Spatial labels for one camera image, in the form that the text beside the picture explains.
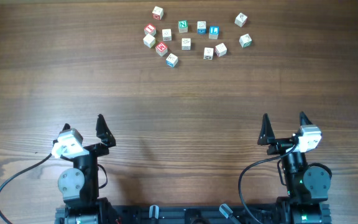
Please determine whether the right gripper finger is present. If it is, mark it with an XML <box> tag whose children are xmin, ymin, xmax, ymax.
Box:
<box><xmin>300</xmin><ymin>111</ymin><xmax>313</xmax><ymax>126</ymax></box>
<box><xmin>257</xmin><ymin>113</ymin><xmax>275</xmax><ymax>146</ymax></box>

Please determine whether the wooden block blue side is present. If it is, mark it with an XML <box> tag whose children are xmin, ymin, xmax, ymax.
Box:
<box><xmin>166</xmin><ymin>54</ymin><xmax>178</xmax><ymax>68</ymax></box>

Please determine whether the red E letter block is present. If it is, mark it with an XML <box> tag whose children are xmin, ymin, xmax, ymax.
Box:
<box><xmin>155</xmin><ymin>42</ymin><xmax>168</xmax><ymax>57</ymax></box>

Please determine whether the wooden block picture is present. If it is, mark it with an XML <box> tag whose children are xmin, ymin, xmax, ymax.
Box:
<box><xmin>181</xmin><ymin>38</ymin><xmax>191</xmax><ymax>50</ymax></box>
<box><xmin>162</xmin><ymin>29</ymin><xmax>172</xmax><ymax>42</ymax></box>

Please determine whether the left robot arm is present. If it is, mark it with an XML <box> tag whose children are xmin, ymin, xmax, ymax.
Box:
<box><xmin>52</xmin><ymin>114</ymin><xmax>121</xmax><ymax>224</ymax></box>

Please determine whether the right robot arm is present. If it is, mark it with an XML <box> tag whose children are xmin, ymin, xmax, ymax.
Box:
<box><xmin>257</xmin><ymin>112</ymin><xmax>332</xmax><ymax>224</ymax></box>

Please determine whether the wooden block green side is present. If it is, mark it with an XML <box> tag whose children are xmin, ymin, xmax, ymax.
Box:
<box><xmin>239</xmin><ymin>34</ymin><xmax>252</xmax><ymax>48</ymax></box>

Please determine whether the wooden block Z side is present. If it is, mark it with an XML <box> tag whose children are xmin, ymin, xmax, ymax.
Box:
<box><xmin>215</xmin><ymin>43</ymin><xmax>227</xmax><ymax>57</ymax></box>

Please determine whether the wooden block soccer ball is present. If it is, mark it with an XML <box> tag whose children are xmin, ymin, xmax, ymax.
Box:
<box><xmin>203</xmin><ymin>47</ymin><xmax>214</xmax><ymax>60</ymax></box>

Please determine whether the plain wooden block yellow side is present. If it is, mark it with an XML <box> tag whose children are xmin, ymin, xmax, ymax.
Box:
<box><xmin>143</xmin><ymin>34</ymin><xmax>156</xmax><ymax>48</ymax></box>

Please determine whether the red L letter block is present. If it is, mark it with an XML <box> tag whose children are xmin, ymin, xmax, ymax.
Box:
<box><xmin>144</xmin><ymin>24</ymin><xmax>157</xmax><ymax>36</ymax></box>

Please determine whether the blue L letter block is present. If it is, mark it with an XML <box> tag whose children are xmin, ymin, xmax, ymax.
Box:
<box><xmin>209</xmin><ymin>26</ymin><xmax>219</xmax><ymax>39</ymax></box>

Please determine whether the wooden block picture top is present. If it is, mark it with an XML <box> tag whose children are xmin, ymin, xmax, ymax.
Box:
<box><xmin>162</xmin><ymin>29</ymin><xmax>172</xmax><ymax>42</ymax></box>

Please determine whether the wooden block far right top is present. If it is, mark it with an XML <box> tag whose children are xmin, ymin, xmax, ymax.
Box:
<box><xmin>234</xmin><ymin>12</ymin><xmax>247</xmax><ymax>27</ymax></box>

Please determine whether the wooden block blue front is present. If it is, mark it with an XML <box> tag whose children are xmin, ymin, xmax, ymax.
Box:
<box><xmin>197</xmin><ymin>21</ymin><xmax>206</xmax><ymax>34</ymax></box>

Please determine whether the wooden block top left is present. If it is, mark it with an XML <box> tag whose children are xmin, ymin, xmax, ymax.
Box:
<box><xmin>152</xmin><ymin>6</ymin><xmax>164</xmax><ymax>21</ymax></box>

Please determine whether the green N letter block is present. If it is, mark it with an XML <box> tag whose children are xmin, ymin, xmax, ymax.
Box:
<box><xmin>178</xmin><ymin>20</ymin><xmax>188</xmax><ymax>33</ymax></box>

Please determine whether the right black cable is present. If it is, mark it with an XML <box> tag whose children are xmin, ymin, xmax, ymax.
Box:
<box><xmin>237</xmin><ymin>142</ymin><xmax>300</xmax><ymax>224</ymax></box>

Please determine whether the black cable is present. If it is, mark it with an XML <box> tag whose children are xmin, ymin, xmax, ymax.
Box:
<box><xmin>0</xmin><ymin>152</ymin><xmax>54</xmax><ymax>224</ymax></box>
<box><xmin>237</xmin><ymin>142</ymin><xmax>300</xmax><ymax>224</ymax></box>

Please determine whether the left black cable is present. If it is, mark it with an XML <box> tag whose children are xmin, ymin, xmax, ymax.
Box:
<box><xmin>0</xmin><ymin>152</ymin><xmax>54</xmax><ymax>224</ymax></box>

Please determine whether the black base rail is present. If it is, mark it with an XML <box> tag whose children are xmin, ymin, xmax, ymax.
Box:
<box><xmin>55</xmin><ymin>202</ymin><xmax>333</xmax><ymax>224</ymax></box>

